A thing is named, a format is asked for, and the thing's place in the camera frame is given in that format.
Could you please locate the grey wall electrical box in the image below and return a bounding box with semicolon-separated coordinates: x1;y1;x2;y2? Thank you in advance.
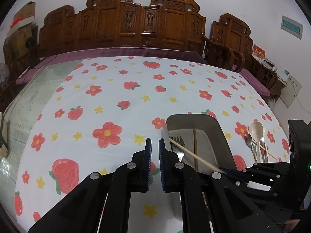
280;16;303;39

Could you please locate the white device on side table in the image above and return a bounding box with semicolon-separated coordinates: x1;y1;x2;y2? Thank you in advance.
276;66;290;82

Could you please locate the top cardboard box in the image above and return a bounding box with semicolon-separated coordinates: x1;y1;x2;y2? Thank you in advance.
13;2;36;21

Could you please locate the purple bench cushion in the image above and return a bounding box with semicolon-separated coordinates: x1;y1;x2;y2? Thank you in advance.
15;47;207;85

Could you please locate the red calendar box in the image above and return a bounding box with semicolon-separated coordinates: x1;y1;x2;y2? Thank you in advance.
252;45;266;59

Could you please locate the large cream plastic spoon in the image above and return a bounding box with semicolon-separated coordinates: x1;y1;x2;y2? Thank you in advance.
248;121;264;163

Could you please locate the plastic bag on floor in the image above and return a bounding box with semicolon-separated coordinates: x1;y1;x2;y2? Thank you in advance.
0;63;10;89

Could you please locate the wooden side table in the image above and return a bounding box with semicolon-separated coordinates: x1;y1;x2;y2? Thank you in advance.
252;57;286;101

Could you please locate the carved wooden armchair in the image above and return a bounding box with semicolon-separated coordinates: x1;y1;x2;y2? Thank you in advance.
202;13;279;97

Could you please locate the light bamboo chopstick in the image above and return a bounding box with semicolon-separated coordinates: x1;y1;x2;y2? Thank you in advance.
169;138;224;174
252;139;278;160

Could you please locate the large steel spoon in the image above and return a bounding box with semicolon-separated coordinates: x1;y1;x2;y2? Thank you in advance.
259;136;268;163

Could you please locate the carved wooden sofa bench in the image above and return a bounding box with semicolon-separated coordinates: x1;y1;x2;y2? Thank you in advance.
39;0;206;57

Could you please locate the steel fork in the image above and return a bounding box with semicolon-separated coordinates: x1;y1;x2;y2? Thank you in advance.
170;136;186;162

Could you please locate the small steel spoon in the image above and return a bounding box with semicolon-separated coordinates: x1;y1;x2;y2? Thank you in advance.
246;134;257;163

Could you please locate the metal rectangular tray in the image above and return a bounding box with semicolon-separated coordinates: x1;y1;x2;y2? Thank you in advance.
164;114;237;221

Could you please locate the strawberry flower tablecloth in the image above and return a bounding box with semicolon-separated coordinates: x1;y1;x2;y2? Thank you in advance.
15;57;290;232

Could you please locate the purple armchair cushion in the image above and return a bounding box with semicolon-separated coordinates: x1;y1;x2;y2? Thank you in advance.
239;68;270;97

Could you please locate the white wall panel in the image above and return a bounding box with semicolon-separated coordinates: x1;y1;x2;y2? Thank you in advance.
280;74;302;108

